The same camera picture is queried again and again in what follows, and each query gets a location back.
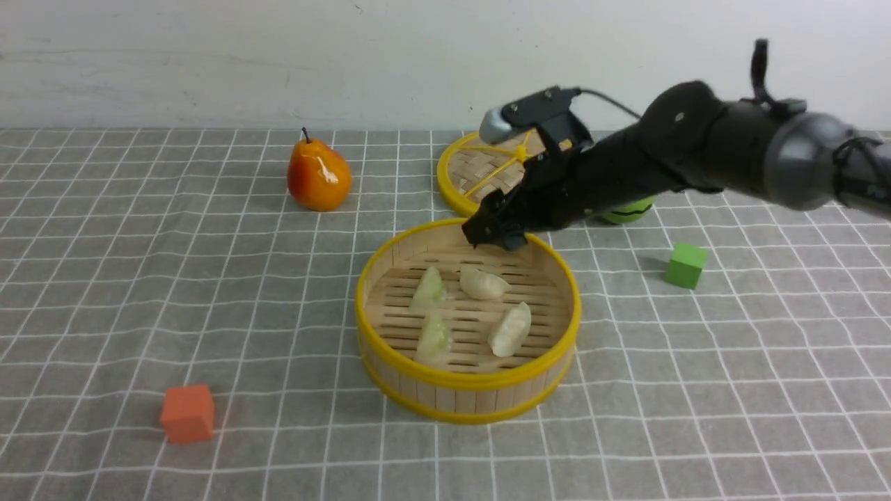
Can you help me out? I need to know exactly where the green wooden cube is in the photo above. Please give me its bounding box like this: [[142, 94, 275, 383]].
[[664, 241, 709, 289]]

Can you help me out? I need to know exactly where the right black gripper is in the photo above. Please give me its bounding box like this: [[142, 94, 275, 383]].
[[462, 128, 680, 253]]

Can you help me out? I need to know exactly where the orange wooden cube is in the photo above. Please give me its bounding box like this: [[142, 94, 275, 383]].
[[159, 384, 216, 444]]

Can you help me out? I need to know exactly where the white dumpling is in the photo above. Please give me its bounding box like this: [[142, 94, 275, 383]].
[[488, 302, 533, 358], [459, 266, 510, 301]]

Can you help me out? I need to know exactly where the right black cable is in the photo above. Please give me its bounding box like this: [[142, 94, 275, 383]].
[[578, 88, 642, 120]]

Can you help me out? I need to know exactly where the grey checked tablecloth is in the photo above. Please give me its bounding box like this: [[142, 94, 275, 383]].
[[1, 128, 889, 500]]

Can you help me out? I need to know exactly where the woven bamboo steamer lid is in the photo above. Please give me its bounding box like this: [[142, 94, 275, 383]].
[[436, 130, 545, 218]]

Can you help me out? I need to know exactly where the bamboo steamer tray yellow rim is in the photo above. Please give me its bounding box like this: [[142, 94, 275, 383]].
[[354, 218, 582, 424]]

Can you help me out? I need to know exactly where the green toy watermelon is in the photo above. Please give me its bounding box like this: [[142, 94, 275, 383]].
[[599, 196, 656, 225]]

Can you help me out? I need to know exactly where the green dumpling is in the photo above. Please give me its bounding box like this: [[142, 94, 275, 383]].
[[409, 266, 448, 312], [413, 310, 452, 368]]

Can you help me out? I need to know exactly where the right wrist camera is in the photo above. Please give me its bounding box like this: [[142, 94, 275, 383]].
[[478, 86, 585, 145]]

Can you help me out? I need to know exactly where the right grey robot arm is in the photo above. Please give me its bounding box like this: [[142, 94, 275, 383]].
[[462, 81, 890, 251]]

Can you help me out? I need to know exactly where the orange toy pear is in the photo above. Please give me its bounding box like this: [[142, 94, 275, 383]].
[[286, 127, 352, 212]]

